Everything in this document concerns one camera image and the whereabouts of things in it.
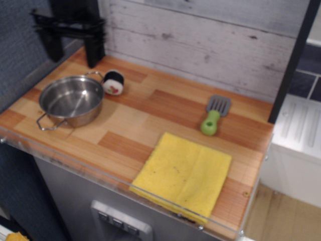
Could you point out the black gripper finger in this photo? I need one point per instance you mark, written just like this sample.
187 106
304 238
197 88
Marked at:
94 48
52 44

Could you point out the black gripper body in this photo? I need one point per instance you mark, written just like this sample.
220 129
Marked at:
71 19

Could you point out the stainless steel pot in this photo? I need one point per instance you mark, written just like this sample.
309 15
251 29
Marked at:
73 100

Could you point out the plush sushi roll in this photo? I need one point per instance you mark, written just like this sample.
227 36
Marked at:
113 83

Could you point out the clear acrylic edge guard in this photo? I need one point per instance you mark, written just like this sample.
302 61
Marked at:
73 185

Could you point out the yellow folded cloth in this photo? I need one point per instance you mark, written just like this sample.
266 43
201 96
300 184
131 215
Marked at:
183 177

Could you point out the silver dispenser button panel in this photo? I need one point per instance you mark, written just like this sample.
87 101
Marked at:
112 224

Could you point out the yellow object bottom left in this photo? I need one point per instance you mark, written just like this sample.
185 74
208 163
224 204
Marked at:
17 236

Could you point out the white radiator cabinet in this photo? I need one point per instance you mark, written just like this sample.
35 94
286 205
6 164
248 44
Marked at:
292 164

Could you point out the left dark frame post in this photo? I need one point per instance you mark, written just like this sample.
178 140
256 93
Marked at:
94 60

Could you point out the dark frame post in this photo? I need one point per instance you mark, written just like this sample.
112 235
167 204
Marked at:
298 49
94 60

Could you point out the grey spatula green handle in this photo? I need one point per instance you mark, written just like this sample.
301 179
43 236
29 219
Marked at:
217 107

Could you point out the right dark frame post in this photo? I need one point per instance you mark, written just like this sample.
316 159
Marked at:
298 49

